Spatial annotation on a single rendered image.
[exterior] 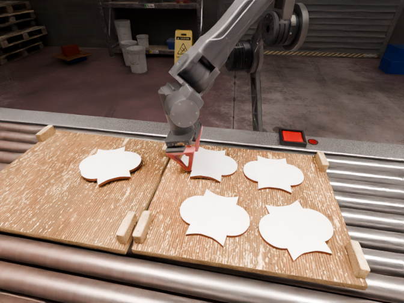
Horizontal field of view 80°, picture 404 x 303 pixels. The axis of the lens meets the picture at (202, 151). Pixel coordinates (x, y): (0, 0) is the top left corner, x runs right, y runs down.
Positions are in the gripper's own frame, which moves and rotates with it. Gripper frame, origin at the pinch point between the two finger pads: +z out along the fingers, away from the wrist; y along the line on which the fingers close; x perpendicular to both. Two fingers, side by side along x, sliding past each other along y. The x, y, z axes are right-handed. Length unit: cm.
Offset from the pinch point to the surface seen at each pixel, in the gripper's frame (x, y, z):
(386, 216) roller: -43.6, -7.9, 12.5
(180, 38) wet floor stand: 103, 347, 25
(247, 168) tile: -14.2, -0.2, 3.9
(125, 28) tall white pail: 222, 413, 0
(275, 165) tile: -21.2, 2.3, 5.3
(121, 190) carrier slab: 14.0, -12.4, -1.2
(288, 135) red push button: -26.0, 20.1, 7.9
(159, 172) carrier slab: 7.5, -4.7, 0.1
